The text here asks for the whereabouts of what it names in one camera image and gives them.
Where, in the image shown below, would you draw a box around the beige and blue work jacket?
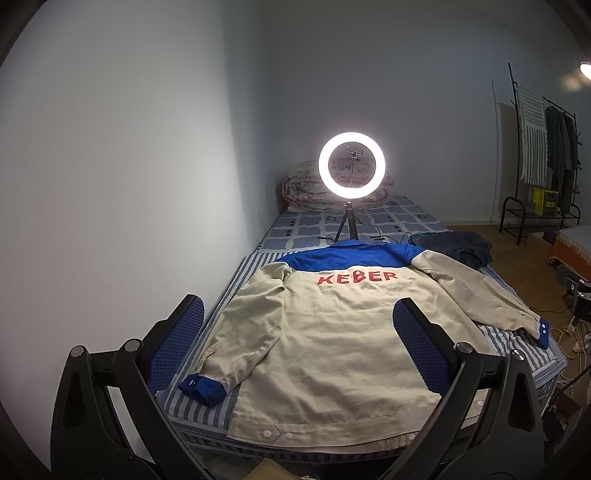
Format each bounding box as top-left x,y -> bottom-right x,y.
177,239 -> 552,455

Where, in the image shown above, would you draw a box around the black clothes rack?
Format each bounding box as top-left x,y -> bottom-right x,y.
499,73 -> 582,245

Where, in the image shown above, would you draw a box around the dark hanging clothes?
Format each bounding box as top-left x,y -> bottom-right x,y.
545,106 -> 578,214

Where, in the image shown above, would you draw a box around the blue white striped quilt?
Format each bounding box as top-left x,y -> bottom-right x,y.
154,250 -> 568,458

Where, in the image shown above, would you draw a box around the dark navy folded garment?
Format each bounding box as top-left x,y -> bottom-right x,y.
409,231 -> 492,270

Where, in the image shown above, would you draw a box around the orange stool with white cover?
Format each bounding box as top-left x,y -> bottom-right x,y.
549,225 -> 591,281

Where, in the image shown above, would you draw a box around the yellow box on rack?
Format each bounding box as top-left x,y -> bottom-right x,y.
532,186 -> 559,217

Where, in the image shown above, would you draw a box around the folded floral quilt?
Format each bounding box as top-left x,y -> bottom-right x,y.
281,158 -> 394,212

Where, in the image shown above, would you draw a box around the white striped hanging towel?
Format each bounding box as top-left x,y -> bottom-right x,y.
516,83 -> 548,187

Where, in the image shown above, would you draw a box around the white ring light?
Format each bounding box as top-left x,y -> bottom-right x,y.
318,131 -> 386,200

